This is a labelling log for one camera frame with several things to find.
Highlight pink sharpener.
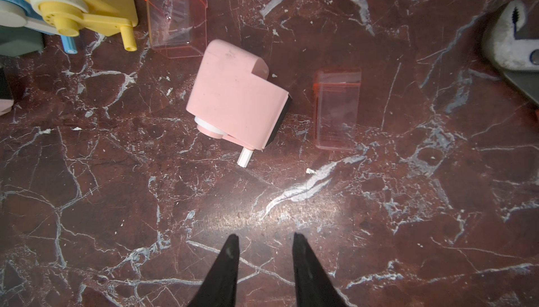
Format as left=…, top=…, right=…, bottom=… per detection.
left=186, top=40, right=292, bottom=167

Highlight clear pink tray back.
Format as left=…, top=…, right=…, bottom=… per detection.
left=144, top=0, right=209, bottom=58

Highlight orange handled pliers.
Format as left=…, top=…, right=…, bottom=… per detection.
left=481, top=0, right=538, bottom=105

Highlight green pencil sharpener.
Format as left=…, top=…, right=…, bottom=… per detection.
left=1, top=26, right=44, bottom=57

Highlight blue pencil sharpener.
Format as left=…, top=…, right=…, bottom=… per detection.
left=1, top=0, right=78, bottom=54

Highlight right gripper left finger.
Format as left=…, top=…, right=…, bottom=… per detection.
left=188, top=234, right=240, bottom=307

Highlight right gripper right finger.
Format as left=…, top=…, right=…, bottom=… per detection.
left=292, top=233, right=346, bottom=307

